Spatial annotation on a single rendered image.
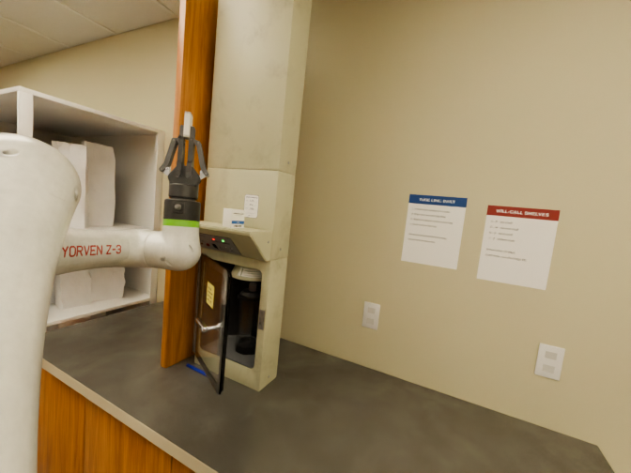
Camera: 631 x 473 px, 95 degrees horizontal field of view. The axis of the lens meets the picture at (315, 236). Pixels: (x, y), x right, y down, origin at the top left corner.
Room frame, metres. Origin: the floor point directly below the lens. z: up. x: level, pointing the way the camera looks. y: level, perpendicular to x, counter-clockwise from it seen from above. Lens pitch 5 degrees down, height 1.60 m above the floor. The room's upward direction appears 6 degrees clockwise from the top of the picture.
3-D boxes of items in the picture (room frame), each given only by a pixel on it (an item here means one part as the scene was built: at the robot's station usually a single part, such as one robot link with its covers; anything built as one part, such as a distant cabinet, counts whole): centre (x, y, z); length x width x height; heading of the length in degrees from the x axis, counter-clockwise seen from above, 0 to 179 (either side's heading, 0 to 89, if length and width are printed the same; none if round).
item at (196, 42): (1.27, 0.42, 1.64); 0.49 x 0.03 x 1.40; 154
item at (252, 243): (0.98, 0.31, 1.46); 0.32 x 0.11 x 0.10; 64
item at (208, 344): (0.96, 0.33, 1.19); 0.30 x 0.01 x 0.40; 37
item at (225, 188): (1.14, 0.23, 1.33); 0.32 x 0.25 x 0.77; 64
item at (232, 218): (0.96, 0.28, 1.54); 0.05 x 0.05 x 0.06; 50
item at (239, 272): (1.11, 0.22, 1.34); 0.18 x 0.18 x 0.05
